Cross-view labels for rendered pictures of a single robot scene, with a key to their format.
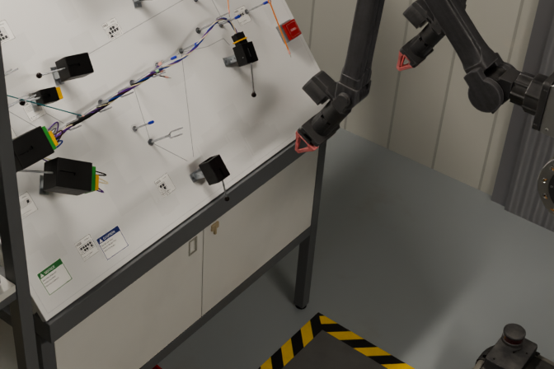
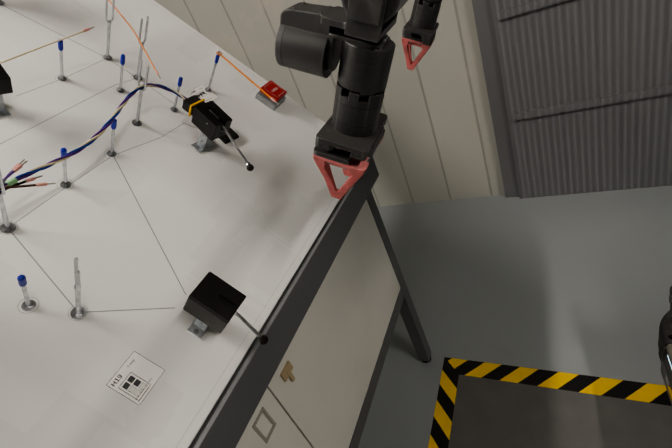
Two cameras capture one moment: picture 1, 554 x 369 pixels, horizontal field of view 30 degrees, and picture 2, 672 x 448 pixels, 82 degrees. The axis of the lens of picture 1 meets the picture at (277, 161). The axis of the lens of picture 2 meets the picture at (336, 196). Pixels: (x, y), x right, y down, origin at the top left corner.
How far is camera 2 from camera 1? 2.15 m
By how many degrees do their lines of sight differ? 9
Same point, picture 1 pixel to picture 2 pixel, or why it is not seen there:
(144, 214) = not seen: outside the picture
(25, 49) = not seen: outside the picture
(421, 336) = (548, 333)
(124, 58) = not seen: outside the picture
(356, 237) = (432, 273)
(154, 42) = (51, 155)
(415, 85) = (411, 148)
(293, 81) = (303, 143)
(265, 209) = (348, 302)
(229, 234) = (317, 362)
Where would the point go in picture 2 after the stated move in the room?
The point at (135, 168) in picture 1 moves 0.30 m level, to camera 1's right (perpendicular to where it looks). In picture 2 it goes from (46, 383) to (278, 282)
